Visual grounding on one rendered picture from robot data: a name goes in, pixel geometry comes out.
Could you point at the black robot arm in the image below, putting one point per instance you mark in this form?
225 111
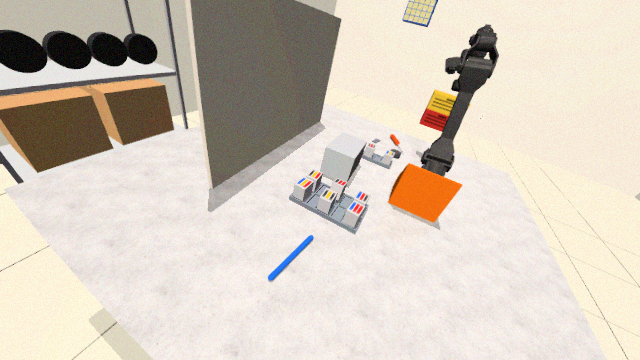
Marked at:
474 71

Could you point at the grey flat panel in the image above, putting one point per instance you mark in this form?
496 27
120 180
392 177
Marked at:
261 72

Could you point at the blue rod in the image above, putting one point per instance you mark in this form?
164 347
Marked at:
289 258

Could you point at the orange rounded rod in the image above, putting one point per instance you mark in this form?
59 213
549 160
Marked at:
394 139

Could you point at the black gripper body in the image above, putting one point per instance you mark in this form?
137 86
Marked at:
455 86

